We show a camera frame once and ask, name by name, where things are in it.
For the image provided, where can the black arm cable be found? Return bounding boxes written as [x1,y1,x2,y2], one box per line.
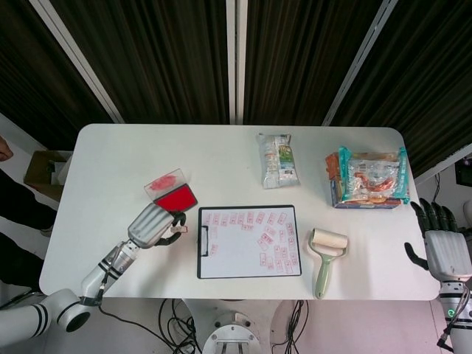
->
[96,294,165,354]

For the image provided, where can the person in dark clothes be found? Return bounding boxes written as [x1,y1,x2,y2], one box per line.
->
[0,135,56,292]

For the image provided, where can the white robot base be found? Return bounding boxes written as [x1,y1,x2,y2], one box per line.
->
[182,298,287,354]

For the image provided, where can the black floor cables bundle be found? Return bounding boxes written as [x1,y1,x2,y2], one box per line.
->
[158,298,196,354]
[272,299,309,354]

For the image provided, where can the black clipboard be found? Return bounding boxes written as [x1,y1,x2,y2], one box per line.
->
[197,204,303,280]

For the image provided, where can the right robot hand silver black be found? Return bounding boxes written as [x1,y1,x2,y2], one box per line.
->
[404,198,472,285]

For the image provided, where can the blue orange cardboard box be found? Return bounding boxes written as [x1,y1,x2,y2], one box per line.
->
[324,153,403,210]

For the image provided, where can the white paper with red stamps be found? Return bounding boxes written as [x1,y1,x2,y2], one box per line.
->
[200,207,300,277]

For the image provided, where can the lint roller green handle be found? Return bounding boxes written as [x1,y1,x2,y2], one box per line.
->
[308,227,349,299]

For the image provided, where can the brown cardboard box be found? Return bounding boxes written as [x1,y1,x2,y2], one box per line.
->
[24,150,74,202]

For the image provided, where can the teal clear snack bag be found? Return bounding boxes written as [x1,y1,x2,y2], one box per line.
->
[338,145,411,205]

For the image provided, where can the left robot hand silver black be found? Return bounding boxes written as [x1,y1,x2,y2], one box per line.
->
[127,204,188,249]

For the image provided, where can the black curtain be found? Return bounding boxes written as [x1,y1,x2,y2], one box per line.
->
[331,0,472,178]
[0,0,111,143]
[49,0,232,125]
[241,0,384,126]

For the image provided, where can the clear plastic container red bits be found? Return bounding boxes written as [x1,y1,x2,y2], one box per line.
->
[143,167,199,214]

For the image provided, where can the silver snack bag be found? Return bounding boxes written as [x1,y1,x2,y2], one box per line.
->
[256,132,302,190]

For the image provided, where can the white partition post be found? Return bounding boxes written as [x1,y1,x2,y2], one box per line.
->
[29,0,125,125]
[414,145,472,185]
[321,0,399,127]
[225,0,249,125]

